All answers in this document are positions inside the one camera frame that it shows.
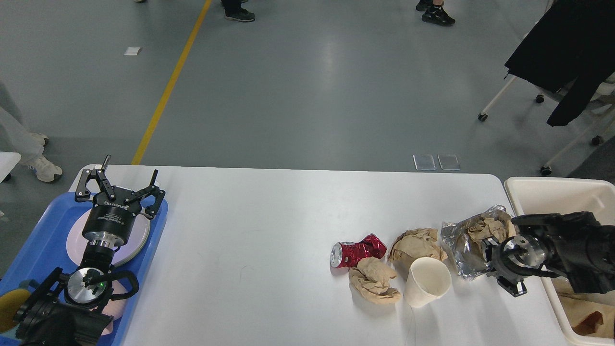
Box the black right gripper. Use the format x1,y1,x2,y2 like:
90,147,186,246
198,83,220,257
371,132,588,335
481,235,548,297

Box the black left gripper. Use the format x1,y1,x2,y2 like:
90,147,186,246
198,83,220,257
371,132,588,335
74,155,166,251

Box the paper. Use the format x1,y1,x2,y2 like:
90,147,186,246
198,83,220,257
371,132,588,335
468,217,517,243

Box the foil wrapper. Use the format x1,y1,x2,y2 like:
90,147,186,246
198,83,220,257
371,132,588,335
440,205,512,280

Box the pink plate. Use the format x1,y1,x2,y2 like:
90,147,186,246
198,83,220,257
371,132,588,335
66,210,151,267

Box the white paper cup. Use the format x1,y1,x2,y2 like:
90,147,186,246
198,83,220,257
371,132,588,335
404,258,452,308

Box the brown paper ball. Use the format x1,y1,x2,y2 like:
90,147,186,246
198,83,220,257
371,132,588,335
387,228,448,275

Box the large brown paper bag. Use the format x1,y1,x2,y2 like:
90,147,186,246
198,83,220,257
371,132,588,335
552,278,615,340

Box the pink mug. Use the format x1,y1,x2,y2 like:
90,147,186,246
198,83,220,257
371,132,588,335
101,281,128,336

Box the tan napkin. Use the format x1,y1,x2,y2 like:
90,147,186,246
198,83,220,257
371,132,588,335
348,258,402,305

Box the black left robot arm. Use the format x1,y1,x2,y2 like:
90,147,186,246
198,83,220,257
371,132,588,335
1,159,168,346

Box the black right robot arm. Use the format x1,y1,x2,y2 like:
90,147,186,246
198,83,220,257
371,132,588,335
482,211,615,297

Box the blue plastic tray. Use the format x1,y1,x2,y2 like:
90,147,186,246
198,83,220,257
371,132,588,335
0,192,169,346

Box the beige plastic bin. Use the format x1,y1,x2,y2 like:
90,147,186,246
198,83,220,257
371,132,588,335
504,177,615,346

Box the white side table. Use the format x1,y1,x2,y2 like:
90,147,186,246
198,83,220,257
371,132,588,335
0,151,21,183

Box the person in grey trousers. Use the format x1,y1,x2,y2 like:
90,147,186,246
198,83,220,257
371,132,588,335
0,83,63,183

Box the teal and yellow mug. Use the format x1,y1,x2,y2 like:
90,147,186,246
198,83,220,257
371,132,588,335
0,280,37,333

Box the crushed red soda can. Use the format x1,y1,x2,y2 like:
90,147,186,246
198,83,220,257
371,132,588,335
329,234,387,269

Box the person with black sneakers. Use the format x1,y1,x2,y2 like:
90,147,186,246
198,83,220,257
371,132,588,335
415,0,455,27

